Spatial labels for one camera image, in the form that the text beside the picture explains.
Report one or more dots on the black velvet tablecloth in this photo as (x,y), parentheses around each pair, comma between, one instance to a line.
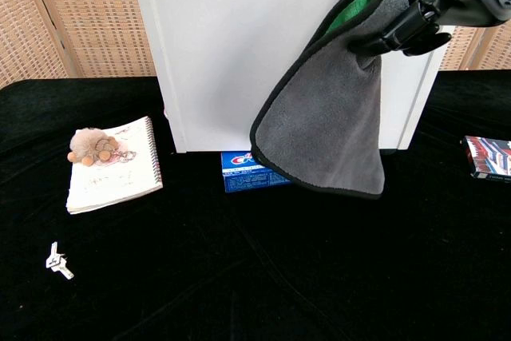
(239,277)

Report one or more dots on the red blue card box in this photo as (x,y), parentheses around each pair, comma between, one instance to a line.
(491,157)

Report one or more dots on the white spiral notebook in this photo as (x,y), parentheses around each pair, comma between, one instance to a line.
(116,185)

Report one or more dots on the grey microfibre cloth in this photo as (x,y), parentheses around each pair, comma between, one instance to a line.
(327,129)

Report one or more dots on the blue toothpaste box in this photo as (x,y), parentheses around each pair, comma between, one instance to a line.
(239,177)

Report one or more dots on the wicker folding screen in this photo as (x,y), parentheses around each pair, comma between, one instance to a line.
(100,17)
(479,49)

